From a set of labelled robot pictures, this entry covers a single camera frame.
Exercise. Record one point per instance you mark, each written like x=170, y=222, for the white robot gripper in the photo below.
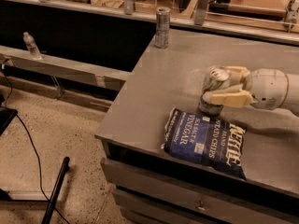
x=268, y=88

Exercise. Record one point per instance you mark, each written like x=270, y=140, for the black pole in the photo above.
x=51, y=207

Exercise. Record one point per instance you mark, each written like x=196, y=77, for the grey drawer cabinet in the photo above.
x=150, y=190

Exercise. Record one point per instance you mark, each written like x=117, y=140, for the blue Kettle chip bag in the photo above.
x=206, y=141

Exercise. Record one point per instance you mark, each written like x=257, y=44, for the black device at left edge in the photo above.
x=6, y=116

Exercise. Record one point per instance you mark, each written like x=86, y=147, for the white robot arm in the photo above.
x=291, y=101

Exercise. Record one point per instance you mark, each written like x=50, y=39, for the metal drawer knob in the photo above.
x=200, y=206

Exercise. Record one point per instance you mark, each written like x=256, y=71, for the tall silver energy drink can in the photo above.
x=162, y=27

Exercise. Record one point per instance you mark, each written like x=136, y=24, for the green 7up can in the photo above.
x=216, y=78

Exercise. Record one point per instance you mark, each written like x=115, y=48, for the clear plastic water bottle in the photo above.
x=31, y=46

